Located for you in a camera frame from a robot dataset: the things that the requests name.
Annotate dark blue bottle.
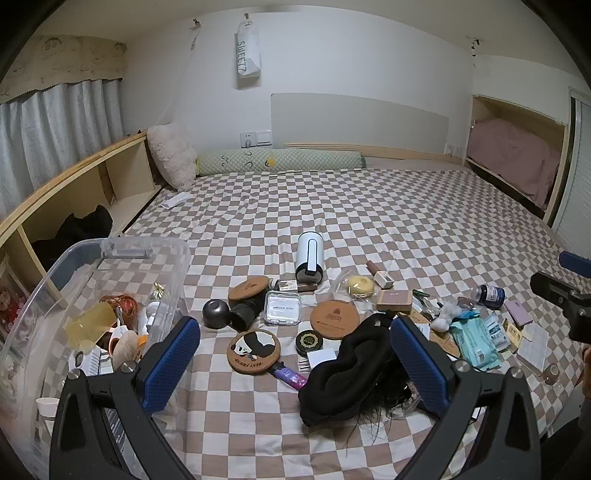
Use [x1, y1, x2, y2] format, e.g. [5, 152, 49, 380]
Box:
[471, 284, 505, 306]

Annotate wooden bed rail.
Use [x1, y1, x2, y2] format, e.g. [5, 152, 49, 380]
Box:
[283, 143, 465, 164]

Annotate yellow plastic cup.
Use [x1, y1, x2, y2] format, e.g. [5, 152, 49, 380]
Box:
[65, 302, 117, 349]

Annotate white charger plug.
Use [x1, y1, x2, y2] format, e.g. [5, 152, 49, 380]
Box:
[300, 348, 338, 370]

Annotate panda cork coaster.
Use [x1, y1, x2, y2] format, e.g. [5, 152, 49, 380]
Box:
[226, 330, 279, 372]

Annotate white cylindrical appliance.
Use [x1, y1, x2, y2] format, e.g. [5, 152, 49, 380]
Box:
[295, 232, 325, 286]

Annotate brown rectangular box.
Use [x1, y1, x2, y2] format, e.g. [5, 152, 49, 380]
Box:
[376, 289, 413, 311]

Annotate yellow puff in clear bag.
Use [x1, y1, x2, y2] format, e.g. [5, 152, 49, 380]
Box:
[332, 268, 384, 305]

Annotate purple lighter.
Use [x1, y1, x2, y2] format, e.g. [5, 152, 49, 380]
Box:
[272, 364, 308, 391]

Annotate black round tin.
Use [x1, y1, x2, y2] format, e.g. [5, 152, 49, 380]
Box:
[295, 329, 324, 355]

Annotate pink flat box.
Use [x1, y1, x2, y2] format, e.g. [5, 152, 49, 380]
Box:
[503, 300, 536, 329]

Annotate black cloth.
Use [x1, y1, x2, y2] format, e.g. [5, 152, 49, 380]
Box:
[32, 205, 114, 273]

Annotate printed curtain valance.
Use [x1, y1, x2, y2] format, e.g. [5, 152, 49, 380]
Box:
[0, 36, 127, 104]

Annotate cork coaster with logo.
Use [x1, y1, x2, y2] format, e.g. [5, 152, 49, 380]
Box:
[310, 299, 355, 341]

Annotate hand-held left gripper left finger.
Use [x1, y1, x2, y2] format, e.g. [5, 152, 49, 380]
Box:
[48, 316, 201, 480]

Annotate red printed picture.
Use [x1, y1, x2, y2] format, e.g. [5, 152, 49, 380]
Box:
[0, 258, 28, 352]

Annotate white curtain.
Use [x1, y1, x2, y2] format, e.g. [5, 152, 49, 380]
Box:
[0, 78, 125, 215]

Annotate wooden bedside shelf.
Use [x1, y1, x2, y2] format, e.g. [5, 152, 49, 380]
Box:
[0, 131, 162, 305]

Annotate clear plastic storage box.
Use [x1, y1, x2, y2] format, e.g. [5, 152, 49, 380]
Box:
[0, 237, 192, 480]

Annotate orange cord bundle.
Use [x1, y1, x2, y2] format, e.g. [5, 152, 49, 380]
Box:
[99, 294, 141, 333]

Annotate wooden alcove frame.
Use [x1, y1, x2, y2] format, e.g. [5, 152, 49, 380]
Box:
[464, 95, 571, 224]

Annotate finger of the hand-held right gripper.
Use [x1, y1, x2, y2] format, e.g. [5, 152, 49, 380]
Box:
[558, 251, 591, 272]
[530, 272, 585, 308]

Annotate white wall switches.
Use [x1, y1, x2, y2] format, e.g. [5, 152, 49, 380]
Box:
[239, 130, 273, 148]

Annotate plain cork coaster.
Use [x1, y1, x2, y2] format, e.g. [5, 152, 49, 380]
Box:
[228, 277, 270, 301]

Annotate white paper cup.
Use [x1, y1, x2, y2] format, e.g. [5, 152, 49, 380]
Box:
[36, 397, 61, 421]

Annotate white hanging paper bag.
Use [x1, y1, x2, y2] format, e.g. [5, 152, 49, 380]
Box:
[235, 21, 262, 90]

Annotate green bolster pillow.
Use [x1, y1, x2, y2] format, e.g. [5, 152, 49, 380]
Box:
[194, 148, 367, 176]

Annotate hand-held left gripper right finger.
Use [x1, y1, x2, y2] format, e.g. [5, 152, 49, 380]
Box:
[389, 315, 541, 480]

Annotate checkered bedsheet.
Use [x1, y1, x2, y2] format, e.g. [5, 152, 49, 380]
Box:
[108, 167, 583, 480]

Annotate white notebook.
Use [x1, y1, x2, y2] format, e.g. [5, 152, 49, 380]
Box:
[516, 323, 550, 374]

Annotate dark metallic dome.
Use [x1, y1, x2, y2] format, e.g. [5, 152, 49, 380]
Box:
[202, 299, 232, 329]

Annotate pink blanket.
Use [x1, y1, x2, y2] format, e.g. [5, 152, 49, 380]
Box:
[466, 117, 565, 208]

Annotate clear plastic case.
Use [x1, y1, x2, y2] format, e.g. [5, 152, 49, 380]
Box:
[264, 291, 302, 325]

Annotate fluffy white pillow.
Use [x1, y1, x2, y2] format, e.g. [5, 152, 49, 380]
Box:
[147, 124, 197, 191]

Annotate teal wet wipes pack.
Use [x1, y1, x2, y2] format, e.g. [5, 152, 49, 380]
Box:
[450, 318, 511, 370]

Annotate black cylinder cup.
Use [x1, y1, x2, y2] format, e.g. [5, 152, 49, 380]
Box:
[229, 298, 266, 332]

